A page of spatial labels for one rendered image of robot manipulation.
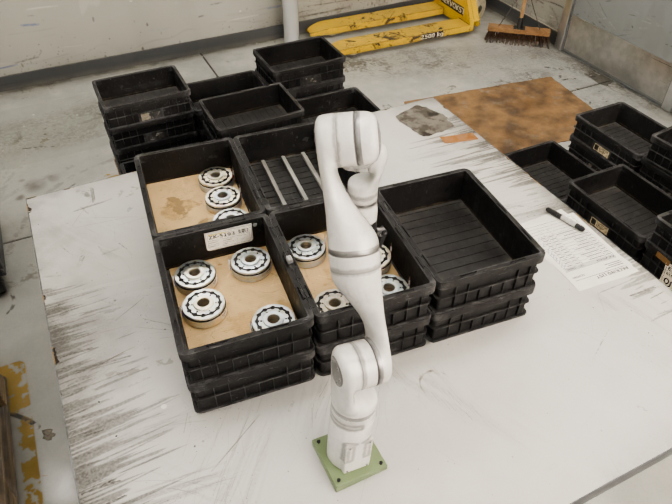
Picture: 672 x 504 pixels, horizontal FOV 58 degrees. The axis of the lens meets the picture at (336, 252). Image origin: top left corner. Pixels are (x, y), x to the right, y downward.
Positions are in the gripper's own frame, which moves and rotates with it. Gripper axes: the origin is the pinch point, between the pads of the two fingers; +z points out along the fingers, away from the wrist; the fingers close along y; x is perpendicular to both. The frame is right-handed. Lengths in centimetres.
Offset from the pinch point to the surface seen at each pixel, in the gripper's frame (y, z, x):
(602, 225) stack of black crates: 116, 46, 29
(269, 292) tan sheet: -24.0, 4.4, 1.5
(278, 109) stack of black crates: 22, 38, 148
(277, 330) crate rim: -27.7, -5.4, -19.4
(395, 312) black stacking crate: 0.8, 0.4, -19.4
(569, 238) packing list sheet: 71, 17, 2
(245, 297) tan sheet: -30.0, 4.4, 2.0
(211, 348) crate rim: -42.0, -5.4, -19.1
